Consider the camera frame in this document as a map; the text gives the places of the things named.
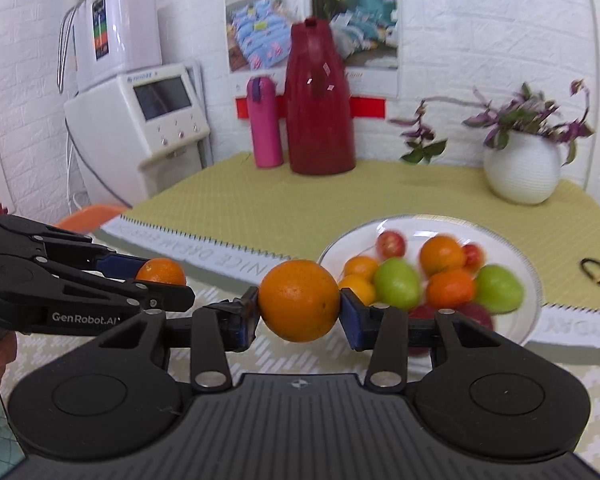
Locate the large orange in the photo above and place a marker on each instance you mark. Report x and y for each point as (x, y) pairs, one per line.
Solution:
(298, 300)

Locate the white water dispenser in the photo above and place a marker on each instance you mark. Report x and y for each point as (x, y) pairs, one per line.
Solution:
(110, 160)

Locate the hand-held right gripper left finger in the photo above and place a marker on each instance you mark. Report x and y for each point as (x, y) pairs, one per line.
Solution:
(250, 317)

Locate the white wall pipe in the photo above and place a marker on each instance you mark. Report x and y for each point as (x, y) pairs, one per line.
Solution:
(591, 35)

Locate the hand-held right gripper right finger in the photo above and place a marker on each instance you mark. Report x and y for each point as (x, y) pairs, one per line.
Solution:
(352, 317)

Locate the pink bottle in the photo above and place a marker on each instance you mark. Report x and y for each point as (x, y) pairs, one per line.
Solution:
(265, 130)

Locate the mandarin orange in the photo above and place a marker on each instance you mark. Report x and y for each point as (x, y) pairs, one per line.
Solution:
(361, 266)
(450, 289)
(442, 255)
(162, 271)

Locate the orange plastic basin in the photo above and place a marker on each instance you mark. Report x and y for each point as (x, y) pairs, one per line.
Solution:
(95, 215)

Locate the small red apple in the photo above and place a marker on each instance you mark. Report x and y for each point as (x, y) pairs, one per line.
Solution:
(473, 255)
(391, 245)

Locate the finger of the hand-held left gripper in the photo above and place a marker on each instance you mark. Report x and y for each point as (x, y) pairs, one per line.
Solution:
(165, 299)
(120, 263)

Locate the red thermos jug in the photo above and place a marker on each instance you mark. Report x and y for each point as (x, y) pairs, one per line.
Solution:
(320, 125)

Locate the chevron printed tablecloth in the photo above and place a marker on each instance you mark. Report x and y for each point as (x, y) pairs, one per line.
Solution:
(280, 210)

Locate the dark red plum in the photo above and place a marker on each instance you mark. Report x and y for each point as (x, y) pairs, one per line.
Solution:
(475, 316)

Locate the yellow kumquat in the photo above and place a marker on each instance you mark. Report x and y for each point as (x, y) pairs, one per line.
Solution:
(355, 290)

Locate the wall poster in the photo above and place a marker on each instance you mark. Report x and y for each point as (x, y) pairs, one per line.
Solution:
(360, 10)

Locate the green apple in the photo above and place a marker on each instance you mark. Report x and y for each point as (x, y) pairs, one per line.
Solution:
(396, 282)
(498, 288)

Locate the purple plant in white pot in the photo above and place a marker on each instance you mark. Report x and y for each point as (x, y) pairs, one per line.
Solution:
(522, 170)

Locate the white wall water purifier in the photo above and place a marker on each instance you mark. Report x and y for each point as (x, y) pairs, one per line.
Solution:
(130, 25)

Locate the white plate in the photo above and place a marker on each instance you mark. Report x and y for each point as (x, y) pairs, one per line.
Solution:
(430, 227)

